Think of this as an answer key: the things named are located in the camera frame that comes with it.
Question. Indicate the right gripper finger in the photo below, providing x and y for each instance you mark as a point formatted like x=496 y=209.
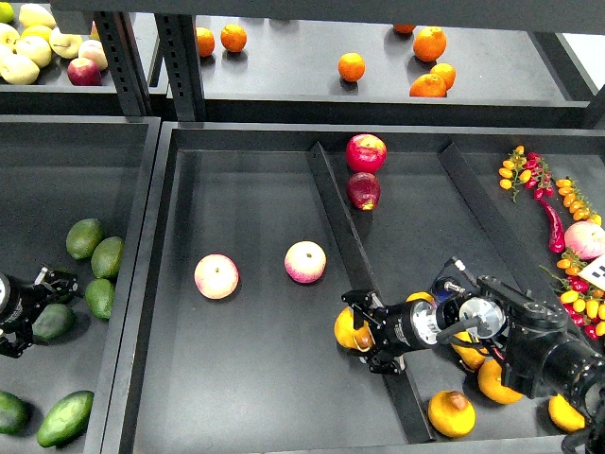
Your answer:
x=384 y=363
x=367 y=310

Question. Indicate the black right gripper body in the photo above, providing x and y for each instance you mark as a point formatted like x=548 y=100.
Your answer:
x=403 y=328

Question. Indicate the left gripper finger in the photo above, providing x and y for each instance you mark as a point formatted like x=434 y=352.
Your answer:
x=14 y=345
x=56 y=285

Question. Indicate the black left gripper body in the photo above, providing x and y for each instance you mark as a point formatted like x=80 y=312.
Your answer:
x=20 y=306

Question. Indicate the yellow pear brown top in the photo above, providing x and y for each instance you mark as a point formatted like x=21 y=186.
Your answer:
x=348 y=336

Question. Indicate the black tray divider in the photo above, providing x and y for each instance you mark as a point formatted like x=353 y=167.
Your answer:
x=401 y=388
x=507 y=242

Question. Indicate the dark green avocado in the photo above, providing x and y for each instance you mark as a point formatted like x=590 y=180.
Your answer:
x=68 y=419

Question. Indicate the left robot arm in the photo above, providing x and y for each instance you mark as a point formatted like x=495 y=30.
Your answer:
x=22 y=304

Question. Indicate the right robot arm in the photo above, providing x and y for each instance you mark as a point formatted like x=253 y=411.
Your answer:
x=534 y=342

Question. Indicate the yellow pear with stem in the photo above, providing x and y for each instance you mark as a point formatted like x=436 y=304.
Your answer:
x=421 y=296

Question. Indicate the green avocado top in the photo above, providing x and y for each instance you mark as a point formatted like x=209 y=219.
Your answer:
x=83 y=237

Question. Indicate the green avocado bottom left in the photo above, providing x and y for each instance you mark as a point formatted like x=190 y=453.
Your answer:
x=14 y=414

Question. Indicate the yellow upright pear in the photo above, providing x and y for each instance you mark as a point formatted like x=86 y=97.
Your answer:
x=471 y=357

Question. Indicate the yellow pear front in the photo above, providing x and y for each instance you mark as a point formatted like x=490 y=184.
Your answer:
x=452 y=414

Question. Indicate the yellow pear long stem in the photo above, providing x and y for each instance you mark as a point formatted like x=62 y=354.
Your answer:
x=490 y=383

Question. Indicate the yellow pear right corner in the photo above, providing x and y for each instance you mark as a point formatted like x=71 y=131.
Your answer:
x=563 y=415

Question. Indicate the pale pear front shelf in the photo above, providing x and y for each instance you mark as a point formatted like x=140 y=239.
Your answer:
x=19 y=70

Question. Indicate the pink apple centre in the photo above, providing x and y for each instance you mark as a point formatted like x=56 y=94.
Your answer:
x=305 y=262

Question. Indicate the pink apple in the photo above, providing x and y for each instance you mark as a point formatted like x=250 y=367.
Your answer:
x=216 y=276
x=305 y=262

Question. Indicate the dark red apple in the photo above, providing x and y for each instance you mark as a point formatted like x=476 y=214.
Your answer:
x=363 y=190

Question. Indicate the black left tray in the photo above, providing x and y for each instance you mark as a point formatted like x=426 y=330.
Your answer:
x=54 y=172

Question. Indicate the black tray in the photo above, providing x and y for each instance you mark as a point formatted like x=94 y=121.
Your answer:
x=260 y=371
x=54 y=172

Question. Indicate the black centre tray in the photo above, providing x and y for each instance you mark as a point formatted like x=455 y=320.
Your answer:
x=260 y=371

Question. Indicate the bright red apple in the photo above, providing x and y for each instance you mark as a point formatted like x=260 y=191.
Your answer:
x=365 y=153

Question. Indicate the pink apple left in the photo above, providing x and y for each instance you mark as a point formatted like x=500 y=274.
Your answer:
x=216 y=276

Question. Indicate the red chili pepper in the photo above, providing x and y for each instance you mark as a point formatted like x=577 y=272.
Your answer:
x=556 y=243

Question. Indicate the lower cherry tomato bunch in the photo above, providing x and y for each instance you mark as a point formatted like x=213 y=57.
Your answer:
x=583 y=302

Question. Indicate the white label card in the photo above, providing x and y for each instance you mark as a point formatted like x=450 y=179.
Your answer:
x=594 y=272

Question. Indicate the mixed cherry tomato bunch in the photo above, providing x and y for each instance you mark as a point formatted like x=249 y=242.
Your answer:
x=526 y=170

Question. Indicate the pink apple right bin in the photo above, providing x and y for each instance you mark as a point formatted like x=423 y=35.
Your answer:
x=585 y=239

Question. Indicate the red apple on shelf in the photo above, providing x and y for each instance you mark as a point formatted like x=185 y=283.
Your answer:
x=84 y=72

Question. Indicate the orange front right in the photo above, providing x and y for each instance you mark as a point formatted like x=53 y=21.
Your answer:
x=428 y=85

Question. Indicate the orange middle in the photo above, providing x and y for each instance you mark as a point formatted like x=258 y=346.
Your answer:
x=351 y=67

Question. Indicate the pale apple middle shelf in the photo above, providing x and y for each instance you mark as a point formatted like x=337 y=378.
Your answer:
x=36 y=48

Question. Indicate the pale peach on shelf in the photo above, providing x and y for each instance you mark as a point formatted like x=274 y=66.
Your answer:
x=93 y=50

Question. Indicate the black shelf post left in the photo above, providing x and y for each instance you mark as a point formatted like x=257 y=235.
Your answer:
x=124 y=62

